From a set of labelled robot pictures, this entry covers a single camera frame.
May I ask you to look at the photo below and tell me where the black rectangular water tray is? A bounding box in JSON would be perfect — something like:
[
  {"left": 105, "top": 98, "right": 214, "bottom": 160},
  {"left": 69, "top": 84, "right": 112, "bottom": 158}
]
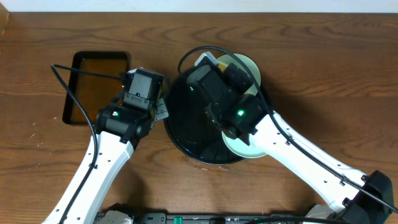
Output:
[{"left": 68, "top": 51, "right": 130, "bottom": 123}]

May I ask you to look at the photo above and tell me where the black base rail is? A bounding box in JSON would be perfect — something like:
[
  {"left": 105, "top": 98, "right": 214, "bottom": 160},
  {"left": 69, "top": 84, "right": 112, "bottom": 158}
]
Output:
[{"left": 93, "top": 212, "right": 312, "bottom": 224}]

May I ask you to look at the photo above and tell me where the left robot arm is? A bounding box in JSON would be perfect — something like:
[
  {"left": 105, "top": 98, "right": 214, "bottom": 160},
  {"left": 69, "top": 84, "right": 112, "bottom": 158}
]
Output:
[{"left": 44, "top": 68, "right": 170, "bottom": 223}]

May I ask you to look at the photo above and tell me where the round black tray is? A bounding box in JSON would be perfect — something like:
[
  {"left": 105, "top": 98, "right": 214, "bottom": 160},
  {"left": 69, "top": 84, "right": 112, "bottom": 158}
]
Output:
[{"left": 164, "top": 69, "right": 250, "bottom": 165}]

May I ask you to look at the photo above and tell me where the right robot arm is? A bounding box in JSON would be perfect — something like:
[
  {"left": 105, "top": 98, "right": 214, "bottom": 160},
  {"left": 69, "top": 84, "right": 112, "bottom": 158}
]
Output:
[{"left": 187, "top": 52, "right": 397, "bottom": 223}]

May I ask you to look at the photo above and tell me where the light blue plate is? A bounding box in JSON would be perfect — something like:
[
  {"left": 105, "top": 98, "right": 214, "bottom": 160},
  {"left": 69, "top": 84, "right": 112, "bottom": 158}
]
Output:
[
  {"left": 217, "top": 54, "right": 261, "bottom": 95},
  {"left": 221, "top": 133, "right": 267, "bottom": 159}
]

